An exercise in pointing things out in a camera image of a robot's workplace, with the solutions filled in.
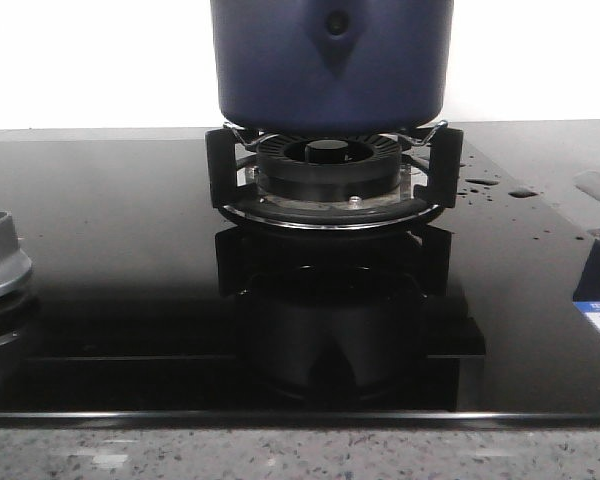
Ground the dark blue cooking pot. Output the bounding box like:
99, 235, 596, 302
210, 1, 454, 134

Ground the black pot support grate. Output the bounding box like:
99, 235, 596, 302
205, 121, 464, 232

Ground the black gas burner head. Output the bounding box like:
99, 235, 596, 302
256, 135, 402, 202

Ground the black glass cooktop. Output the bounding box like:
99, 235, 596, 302
0, 139, 600, 428

